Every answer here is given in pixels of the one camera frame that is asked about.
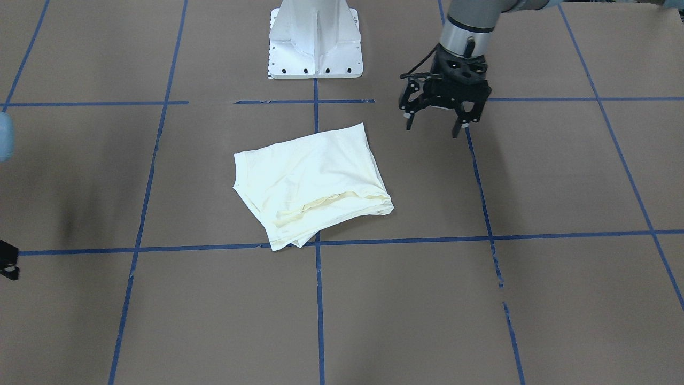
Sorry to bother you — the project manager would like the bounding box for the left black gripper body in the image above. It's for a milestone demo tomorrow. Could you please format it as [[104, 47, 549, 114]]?
[[422, 44, 492, 116]]

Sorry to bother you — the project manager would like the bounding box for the brown paper table cover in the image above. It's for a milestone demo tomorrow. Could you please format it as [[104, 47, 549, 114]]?
[[2, 1, 682, 384]]

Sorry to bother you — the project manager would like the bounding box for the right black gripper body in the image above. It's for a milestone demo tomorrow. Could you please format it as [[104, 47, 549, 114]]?
[[0, 240, 20, 281]]

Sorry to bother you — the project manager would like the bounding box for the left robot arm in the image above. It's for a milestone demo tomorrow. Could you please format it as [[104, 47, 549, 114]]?
[[399, 1, 560, 138]]

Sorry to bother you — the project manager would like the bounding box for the cream long-sleeve cat shirt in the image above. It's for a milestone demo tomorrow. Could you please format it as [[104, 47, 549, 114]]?
[[233, 124, 394, 252]]

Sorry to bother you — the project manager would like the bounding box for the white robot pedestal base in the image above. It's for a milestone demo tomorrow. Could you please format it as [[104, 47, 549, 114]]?
[[267, 1, 364, 80]]

